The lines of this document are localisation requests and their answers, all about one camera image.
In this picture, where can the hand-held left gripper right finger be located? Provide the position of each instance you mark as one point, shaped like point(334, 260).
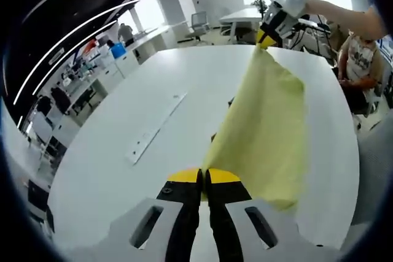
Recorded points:
point(239, 222)

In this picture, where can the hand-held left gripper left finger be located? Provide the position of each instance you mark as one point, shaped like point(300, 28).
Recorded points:
point(153, 222)

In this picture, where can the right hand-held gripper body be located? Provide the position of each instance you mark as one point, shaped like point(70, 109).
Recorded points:
point(288, 1)

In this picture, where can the yellow black blue garment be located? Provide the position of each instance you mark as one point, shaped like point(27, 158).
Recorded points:
point(264, 121)

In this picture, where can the white side desk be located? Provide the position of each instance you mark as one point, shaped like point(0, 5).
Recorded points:
point(242, 15)

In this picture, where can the grey office chair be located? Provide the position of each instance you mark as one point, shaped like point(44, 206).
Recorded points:
point(199, 19)

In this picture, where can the grey mesh chair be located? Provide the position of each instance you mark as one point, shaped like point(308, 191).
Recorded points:
point(374, 167)

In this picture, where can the blue bin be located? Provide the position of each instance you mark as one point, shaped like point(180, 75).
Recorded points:
point(118, 51)

